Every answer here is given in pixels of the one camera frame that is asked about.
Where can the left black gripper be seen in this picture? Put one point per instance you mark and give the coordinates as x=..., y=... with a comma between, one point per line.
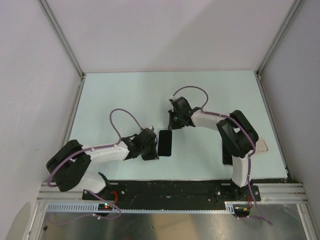
x=153, y=154

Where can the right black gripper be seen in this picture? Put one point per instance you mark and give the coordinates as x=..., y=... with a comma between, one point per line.
x=172, y=126

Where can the light blue phone case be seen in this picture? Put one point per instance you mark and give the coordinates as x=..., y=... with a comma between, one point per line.
x=171, y=142

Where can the black phone pink edge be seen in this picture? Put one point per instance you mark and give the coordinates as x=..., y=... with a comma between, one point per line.
x=227, y=158

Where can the beige phone case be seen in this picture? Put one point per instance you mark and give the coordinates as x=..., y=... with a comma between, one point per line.
x=261, y=146

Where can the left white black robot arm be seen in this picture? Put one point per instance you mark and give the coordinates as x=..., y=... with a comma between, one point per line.
x=71, y=168

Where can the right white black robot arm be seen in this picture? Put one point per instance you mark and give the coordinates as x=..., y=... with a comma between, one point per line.
x=238, y=136

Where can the left controller board with LEDs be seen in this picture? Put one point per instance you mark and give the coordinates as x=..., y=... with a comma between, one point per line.
x=104, y=207

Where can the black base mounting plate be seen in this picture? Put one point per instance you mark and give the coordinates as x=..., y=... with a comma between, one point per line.
x=124, y=190

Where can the left aluminium side rail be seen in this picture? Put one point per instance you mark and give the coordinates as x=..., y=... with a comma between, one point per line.
x=73, y=111

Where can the right controller board with wires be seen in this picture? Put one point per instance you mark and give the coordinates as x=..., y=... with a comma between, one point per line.
x=241, y=211

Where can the left aluminium corner post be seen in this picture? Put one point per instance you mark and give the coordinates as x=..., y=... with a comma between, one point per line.
x=48, y=12

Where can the aluminium corner post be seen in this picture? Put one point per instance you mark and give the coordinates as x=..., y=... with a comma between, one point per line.
x=280, y=34
x=48, y=12

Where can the right aluminium corner post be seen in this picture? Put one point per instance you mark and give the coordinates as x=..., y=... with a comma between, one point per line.
x=280, y=34

